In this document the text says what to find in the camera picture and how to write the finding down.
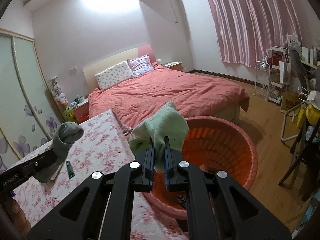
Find person's left hand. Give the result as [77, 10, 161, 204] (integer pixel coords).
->
[9, 197, 32, 233]

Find bed with pink duvet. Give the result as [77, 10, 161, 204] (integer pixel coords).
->
[88, 66, 250, 130]

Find floral tablecloth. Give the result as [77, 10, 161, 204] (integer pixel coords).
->
[7, 109, 190, 240]

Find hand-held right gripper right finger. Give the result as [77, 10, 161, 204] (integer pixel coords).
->
[164, 135, 293, 240]

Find white tube frame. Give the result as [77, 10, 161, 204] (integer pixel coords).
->
[281, 104, 304, 142]

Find purple ruffled pillow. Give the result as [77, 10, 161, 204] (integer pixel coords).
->
[127, 54, 155, 77]

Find wardrobe with flower print doors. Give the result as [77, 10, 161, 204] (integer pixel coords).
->
[0, 29, 63, 170]

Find yellow bag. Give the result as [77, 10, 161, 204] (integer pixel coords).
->
[296, 104, 320, 128]

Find pink curtain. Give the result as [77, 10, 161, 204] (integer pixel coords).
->
[199, 0, 303, 67]

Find grey sock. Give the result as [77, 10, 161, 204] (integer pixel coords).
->
[34, 122, 84, 183]

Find small green wrapper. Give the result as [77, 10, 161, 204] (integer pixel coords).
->
[65, 160, 75, 179]

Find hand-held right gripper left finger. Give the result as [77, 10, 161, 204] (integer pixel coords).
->
[26, 137, 155, 240]

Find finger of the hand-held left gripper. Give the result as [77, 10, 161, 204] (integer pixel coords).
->
[22, 151, 57, 177]

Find light green sock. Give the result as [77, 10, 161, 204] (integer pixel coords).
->
[129, 101, 189, 173]

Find pink bedside table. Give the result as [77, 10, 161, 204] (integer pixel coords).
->
[162, 62, 183, 72]
[71, 97, 90, 123]

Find green and yellow toy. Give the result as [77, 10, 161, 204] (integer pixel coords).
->
[64, 106, 78, 124]

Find white paper bag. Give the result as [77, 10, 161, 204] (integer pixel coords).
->
[279, 61, 292, 84]

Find grey jacket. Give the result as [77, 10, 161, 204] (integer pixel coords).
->
[290, 49, 313, 90]

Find bed headboard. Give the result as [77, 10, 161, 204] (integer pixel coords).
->
[82, 44, 154, 93]

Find brown paper bag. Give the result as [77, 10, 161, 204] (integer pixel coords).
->
[280, 90, 302, 113]

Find white wire rack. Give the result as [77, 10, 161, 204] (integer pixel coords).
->
[255, 60, 272, 98]

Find dark wooden chair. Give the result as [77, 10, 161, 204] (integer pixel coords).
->
[278, 115, 320, 202]

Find hanging plush toys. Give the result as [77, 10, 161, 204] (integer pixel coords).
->
[51, 80, 68, 107]

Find white shelf cart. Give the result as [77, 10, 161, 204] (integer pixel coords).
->
[267, 46, 290, 103]

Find white floral pillow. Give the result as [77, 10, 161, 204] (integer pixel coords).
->
[95, 61, 135, 91]

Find orange plastic laundry basket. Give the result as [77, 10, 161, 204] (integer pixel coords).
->
[142, 116, 258, 222]

